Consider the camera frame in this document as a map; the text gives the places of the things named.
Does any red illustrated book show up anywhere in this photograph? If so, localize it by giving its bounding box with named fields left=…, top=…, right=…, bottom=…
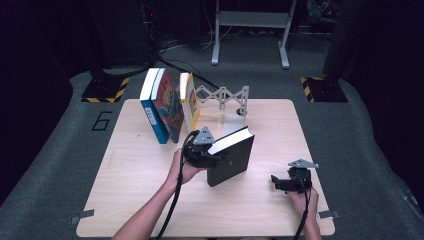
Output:
left=150, top=68, right=186, bottom=144

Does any black floor cable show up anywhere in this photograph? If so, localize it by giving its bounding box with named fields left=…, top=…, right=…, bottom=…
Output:
left=156, top=54, right=221, bottom=91

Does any hand-held gripper black cable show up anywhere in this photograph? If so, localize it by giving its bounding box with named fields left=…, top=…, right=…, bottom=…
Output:
left=294, top=173, right=312, bottom=240
left=155, top=130, right=201, bottom=240

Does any right hand-held gripper black cable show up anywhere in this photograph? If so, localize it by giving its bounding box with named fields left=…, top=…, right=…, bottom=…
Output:
left=294, top=173, right=312, bottom=240

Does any white metal stand frame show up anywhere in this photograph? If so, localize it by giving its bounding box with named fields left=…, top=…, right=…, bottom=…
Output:
left=210, top=0, right=299, bottom=70

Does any thick blue book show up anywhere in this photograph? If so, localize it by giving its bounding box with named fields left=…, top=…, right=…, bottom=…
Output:
left=139, top=67, right=170, bottom=145

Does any left hand-held gripper black cable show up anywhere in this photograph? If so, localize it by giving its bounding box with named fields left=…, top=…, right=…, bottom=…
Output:
left=155, top=130, right=201, bottom=240

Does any black stand base, striped edge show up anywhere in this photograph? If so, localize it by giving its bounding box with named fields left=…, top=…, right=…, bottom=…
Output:
left=299, top=75, right=349, bottom=103
left=80, top=66, right=131, bottom=104

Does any bundle of light floor cables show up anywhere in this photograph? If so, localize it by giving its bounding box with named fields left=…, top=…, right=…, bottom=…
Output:
left=159, top=24, right=234, bottom=53

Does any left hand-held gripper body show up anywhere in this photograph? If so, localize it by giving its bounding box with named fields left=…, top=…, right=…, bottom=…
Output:
left=182, top=125, right=223, bottom=169

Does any grey tape strip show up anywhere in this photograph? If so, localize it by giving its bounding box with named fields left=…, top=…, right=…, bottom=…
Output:
left=316, top=209, right=341, bottom=220
left=69, top=208, right=96, bottom=225

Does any person's right hand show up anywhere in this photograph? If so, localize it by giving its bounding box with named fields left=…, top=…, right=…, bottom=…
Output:
left=288, top=188, right=319, bottom=221

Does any black book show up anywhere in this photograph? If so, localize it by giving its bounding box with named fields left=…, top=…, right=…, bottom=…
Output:
left=206, top=125, right=256, bottom=188

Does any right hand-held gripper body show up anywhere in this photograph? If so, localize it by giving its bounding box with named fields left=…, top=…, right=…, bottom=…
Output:
left=286, top=158, right=320, bottom=195

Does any person's left hand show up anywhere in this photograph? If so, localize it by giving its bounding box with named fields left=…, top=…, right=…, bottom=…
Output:
left=166, top=148, right=208, bottom=186

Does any white expandable book rack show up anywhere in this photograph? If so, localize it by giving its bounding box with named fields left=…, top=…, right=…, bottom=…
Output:
left=194, top=84, right=250, bottom=138

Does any yellow book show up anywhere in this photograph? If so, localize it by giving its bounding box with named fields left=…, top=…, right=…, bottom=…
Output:
left=179, top=72, right=201, bottom=134

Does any dark equipment tower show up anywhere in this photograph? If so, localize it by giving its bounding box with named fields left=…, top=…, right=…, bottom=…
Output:
left=138, top=0, right=159, bottom=68

